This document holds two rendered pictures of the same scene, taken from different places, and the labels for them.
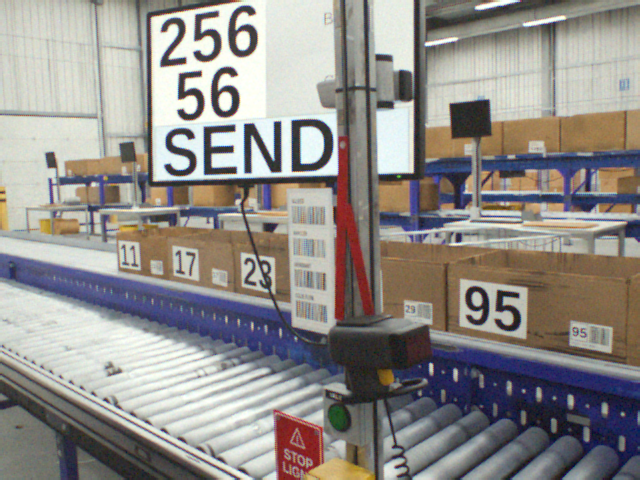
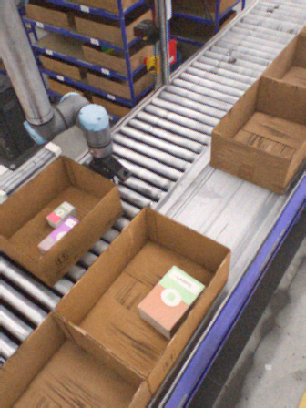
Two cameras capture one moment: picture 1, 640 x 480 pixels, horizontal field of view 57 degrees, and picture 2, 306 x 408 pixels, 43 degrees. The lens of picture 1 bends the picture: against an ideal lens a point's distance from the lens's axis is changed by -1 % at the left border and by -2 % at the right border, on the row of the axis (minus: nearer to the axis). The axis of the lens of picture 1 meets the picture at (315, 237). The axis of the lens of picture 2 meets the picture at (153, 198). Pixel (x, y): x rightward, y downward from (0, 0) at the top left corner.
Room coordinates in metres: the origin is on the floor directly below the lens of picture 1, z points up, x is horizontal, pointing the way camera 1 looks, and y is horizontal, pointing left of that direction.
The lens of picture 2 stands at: (0.51, -1.88, 1.94)
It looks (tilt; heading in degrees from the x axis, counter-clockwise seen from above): 49 degrees down; 86
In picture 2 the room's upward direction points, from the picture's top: 7 degrees counter-clockwise
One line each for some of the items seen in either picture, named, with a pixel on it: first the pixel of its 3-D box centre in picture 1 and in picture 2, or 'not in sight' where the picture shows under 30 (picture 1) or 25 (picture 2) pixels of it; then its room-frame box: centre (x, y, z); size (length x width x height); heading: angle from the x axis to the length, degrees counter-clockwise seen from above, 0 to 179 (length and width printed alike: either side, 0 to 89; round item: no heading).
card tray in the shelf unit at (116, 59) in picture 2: not in sight; (118, 49); (0.58, 0.66, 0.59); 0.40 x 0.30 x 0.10; 133
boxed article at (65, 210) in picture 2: not in sight; (62, 216); (0.22, -0.89, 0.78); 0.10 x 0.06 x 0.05; 41
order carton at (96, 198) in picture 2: not in sight; (56, 217); (0.22, -0.94, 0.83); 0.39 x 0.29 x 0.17; 43
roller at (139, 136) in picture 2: not in sight; (164, 147); (0.69, -0.54, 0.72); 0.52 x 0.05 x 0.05; 135
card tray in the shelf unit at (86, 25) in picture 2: not in sight; (113, 20); (0.58, 0.66, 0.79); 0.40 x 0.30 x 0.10; 137
